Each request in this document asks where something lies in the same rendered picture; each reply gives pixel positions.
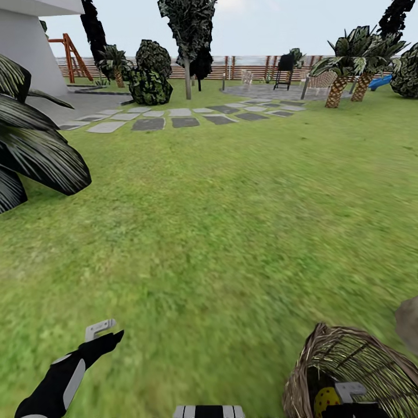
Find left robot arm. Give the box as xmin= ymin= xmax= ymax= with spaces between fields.
xmin=14 ymin=319 xmax=124 ymax=418

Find wicker basket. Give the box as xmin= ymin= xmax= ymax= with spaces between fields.
xmin=282 ymin=321 xmax=418 ymax=418

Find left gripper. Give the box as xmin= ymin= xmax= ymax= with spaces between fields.
xmin=78 ymin=330 xmax=124 ymax=363

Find easter egg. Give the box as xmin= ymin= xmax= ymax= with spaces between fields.
xmin=313 ymin=386 xmax=340 ymax=418

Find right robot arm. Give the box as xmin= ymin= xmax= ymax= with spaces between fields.
xmin=321 ymin=380 xmax=390 ymax=418

